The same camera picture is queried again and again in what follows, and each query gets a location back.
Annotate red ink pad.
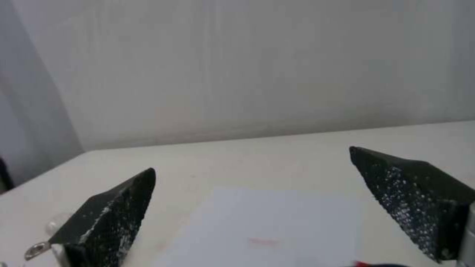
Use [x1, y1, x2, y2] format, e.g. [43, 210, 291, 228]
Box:
[350, 260, 405, 267]

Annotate white paper sheet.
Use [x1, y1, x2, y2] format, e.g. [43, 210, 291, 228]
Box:
[151, 187, 365, 267]

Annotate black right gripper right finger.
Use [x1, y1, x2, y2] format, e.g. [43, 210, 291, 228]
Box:
[348, 146, 475, 264]

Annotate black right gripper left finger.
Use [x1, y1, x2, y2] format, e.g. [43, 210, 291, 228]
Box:
[24, 167, 157, 267]

